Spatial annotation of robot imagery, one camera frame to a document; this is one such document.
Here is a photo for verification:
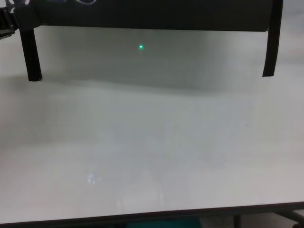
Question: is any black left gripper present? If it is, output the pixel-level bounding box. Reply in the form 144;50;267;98
0;3;40;40

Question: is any black robot print poster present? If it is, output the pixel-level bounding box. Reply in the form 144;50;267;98
7;0;271;33

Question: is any grey diagonal table bar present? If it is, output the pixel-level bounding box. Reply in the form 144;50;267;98
268;210;304;225

